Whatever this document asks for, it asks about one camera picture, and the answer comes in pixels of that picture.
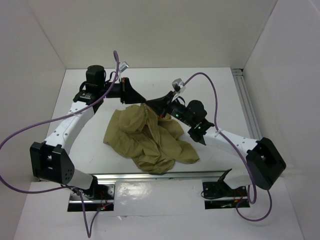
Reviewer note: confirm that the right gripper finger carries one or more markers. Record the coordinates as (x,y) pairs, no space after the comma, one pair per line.
(158,107)
(164,100)

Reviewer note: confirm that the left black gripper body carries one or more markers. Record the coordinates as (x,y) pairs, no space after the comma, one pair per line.
(116,87)

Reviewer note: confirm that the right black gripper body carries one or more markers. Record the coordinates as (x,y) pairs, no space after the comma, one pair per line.
(177,110)

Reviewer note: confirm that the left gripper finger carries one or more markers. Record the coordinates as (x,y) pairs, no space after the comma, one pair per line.
(128,89)
(132,98)

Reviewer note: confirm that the olive tan jacket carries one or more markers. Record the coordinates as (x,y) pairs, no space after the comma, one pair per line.
(153,143)

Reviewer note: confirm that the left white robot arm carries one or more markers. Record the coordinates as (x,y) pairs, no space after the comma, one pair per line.
(50,159)

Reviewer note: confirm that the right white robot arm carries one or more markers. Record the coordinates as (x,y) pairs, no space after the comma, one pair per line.
(204,132)

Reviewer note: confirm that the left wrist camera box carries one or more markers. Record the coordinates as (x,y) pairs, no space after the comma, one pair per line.
(123,66)

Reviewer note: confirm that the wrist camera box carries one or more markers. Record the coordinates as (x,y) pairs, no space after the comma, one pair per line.
(178,86)
(123,66)

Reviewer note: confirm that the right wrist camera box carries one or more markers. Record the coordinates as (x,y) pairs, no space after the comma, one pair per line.
(178,86)

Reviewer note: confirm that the front aluminium rail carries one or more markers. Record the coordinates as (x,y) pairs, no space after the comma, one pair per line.
(165,176)

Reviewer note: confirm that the aluminium rail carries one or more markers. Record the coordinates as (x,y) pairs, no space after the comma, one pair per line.
(165,176)
(250,117)

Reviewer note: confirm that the right side aluminium rail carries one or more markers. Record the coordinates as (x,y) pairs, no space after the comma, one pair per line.
(250,117)

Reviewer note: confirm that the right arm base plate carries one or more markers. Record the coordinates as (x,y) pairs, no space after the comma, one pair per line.
(218,195)

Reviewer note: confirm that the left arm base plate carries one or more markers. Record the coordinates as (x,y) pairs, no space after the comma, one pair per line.
(102,200)

